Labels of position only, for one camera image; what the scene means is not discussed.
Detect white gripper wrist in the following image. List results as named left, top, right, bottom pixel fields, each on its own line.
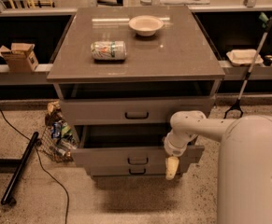
left=164, top=132, right=192, bottom=180

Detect grey drawer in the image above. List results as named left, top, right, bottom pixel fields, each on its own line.
left=70, top=123, right=206, bottom=168
left=60, top=97, right=214, bottom=126
left=86, top=163, right=183, bottom=177

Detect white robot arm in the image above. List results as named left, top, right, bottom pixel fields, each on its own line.
left=164, top=111, right=236, bottom=180

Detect grey bottom drawer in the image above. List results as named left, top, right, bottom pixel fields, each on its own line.
left=86, top=163, right=183, bottom=177

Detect grey top drawer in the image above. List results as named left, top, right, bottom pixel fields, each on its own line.
left=60, top=97, right=214, bottom=126

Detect grey drawer cabinet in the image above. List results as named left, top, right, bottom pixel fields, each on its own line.
left=47, top=5, right=226, bottom=182

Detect white foam takeout container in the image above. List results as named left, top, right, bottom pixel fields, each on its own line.
left=226, top=49, right=263, bottom=66

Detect green white soda can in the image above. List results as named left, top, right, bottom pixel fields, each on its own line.
left=91, top=41, right=127, bottom=61

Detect black metal leg bar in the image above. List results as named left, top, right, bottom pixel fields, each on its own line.
left=0, top=132, right=39, bottom=206

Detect white paper bowl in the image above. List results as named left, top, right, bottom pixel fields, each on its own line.
left=129, top=15, right=164, bottom=37

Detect yellow black tape measure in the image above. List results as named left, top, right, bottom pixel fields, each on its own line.
left=264, top=55, right=272, bottom=66

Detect grabber reacher stick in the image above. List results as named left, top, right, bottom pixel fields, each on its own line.
left=224, top=12, right=272, bottom=118

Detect brown cardboard box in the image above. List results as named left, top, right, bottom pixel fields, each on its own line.
left=0, top=43, right=38, bottom=73

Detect wire basket with trash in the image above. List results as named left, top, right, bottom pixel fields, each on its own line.
left=40, top=101, right=79, bottom=162

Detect black floor cable left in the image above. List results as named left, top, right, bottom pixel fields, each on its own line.
left=0, top=87, right=71, bottom=224

